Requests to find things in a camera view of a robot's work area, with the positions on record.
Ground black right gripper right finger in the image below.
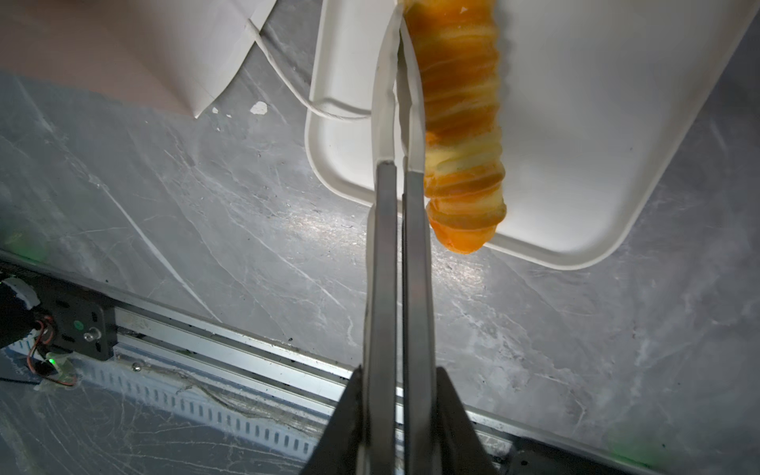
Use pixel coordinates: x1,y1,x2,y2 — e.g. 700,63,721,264
435,367,497,475

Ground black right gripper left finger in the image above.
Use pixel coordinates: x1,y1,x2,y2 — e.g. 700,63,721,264
300,367,363,475

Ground metal tongs white tips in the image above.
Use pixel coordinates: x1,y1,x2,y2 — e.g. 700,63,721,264
358,4,443,474

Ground long twisted bread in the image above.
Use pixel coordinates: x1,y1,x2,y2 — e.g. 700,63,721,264
404,1,507,255

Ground red white paper bag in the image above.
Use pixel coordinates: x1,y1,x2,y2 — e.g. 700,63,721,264
1,0,274,118

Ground white rectangular tray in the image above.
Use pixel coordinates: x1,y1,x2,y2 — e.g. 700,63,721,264
305,0,760,271

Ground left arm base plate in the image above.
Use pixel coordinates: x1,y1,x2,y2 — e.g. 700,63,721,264
1,262,117,361

